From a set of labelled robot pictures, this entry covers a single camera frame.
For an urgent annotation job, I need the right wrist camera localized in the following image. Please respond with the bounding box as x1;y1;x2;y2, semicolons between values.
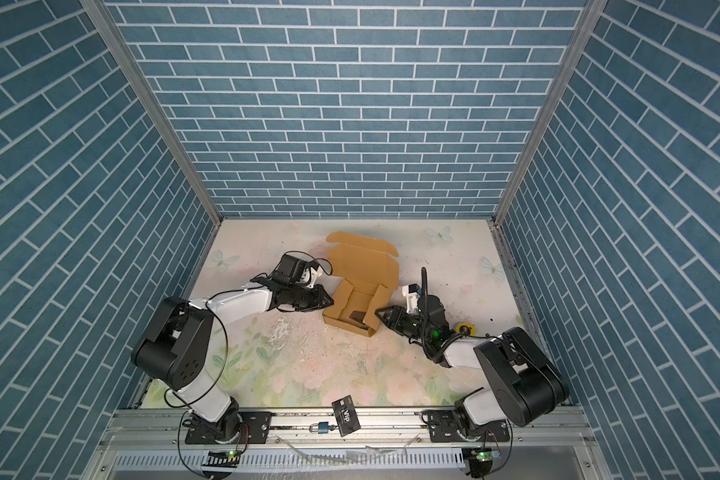
401;284;421;313

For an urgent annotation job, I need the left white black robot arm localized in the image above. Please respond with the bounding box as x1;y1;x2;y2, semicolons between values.
131;251;333;424

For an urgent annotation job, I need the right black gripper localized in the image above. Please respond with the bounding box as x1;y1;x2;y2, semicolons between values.
375;305;433;344

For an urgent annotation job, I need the brown cardboard box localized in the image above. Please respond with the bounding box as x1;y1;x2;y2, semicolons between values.
323;231;399;338

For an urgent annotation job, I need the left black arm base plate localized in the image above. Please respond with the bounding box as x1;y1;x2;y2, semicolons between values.
182;410;273;446

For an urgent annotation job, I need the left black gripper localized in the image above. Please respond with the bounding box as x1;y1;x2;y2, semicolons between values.
287;283;337;311

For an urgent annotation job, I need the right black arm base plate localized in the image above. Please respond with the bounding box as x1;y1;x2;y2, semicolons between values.
419;409;510;443

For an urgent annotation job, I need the white perforated cable duct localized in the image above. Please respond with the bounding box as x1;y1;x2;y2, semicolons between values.
113;449;466;473

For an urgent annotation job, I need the yellow tape measure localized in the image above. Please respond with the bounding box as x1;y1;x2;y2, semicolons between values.
457;323;475;336

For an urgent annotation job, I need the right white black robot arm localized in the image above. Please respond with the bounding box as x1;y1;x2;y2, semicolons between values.
375;303;569;438

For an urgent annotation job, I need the aluminium front rail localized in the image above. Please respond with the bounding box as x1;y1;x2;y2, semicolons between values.
100;407;597;450

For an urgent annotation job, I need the small blue connector on rail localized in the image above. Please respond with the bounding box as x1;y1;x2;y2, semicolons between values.
309;421;335;434

